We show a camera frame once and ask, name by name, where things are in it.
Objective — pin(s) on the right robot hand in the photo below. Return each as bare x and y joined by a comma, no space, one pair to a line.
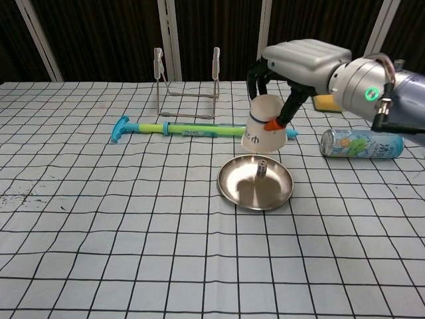
305,60

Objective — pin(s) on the white paper cup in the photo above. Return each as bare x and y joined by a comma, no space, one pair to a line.
262,139

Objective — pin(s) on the small white die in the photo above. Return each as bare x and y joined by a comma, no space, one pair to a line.
261,166

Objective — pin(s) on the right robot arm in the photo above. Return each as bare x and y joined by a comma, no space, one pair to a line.
355,86

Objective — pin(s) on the round metal plate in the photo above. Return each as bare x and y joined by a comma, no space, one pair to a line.
275,192

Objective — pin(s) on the dark corrugated screen panel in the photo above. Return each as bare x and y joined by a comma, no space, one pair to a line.
106,36
219,23
13,46
411,33
315,20

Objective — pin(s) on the yellow sponge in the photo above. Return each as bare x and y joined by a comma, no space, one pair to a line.
323,103

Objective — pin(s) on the small plastic bottle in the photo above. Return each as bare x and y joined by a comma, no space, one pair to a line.
365,144

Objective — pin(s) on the green blue water pump toy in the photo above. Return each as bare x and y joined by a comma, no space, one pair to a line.
192,129

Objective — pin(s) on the checked blue tablecloth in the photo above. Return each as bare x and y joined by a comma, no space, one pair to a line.
133,232

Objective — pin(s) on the white metal screen post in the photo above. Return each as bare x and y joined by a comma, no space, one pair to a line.
40,43
382,30
264,33
169,40

